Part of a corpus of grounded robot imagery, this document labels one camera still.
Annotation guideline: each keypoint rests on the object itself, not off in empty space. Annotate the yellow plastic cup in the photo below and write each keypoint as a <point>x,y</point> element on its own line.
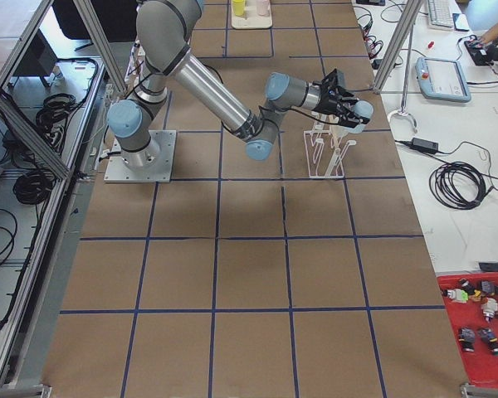
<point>239,7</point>

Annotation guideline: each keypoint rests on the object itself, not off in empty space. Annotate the aluminium frame post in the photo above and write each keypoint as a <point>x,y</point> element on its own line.
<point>395,44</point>

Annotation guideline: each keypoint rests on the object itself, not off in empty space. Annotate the black power adapter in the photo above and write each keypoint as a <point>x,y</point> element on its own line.
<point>424,146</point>

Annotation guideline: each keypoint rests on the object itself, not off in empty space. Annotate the red parts bin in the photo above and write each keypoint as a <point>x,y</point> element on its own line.
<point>471,301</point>

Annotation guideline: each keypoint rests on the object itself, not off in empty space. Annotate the blue teach pendant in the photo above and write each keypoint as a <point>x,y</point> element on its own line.
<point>441,79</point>

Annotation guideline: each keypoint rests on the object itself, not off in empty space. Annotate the light blue cup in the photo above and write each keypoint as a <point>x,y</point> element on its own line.
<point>363,109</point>

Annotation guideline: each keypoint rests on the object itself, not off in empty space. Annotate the white wire cup rack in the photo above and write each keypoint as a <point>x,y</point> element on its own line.
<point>325,148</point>

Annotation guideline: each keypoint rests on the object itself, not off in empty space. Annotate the white keyboard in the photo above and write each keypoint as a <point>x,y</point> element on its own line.
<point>439,14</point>

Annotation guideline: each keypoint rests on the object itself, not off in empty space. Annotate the pink plastic cup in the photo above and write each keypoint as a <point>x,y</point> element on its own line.
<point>263,8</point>

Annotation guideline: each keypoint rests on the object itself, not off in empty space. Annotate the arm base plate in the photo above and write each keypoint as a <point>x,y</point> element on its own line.
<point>153,164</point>

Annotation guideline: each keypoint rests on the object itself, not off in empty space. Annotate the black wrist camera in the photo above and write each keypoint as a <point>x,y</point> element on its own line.
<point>334,80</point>

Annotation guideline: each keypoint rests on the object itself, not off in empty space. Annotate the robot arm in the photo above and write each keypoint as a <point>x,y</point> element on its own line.
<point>164,29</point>

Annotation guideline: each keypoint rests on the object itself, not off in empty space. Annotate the cream plastic tray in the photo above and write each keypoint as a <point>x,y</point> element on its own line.
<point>251,19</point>

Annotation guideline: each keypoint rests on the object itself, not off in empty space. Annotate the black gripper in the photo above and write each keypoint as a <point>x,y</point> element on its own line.
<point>327,105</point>

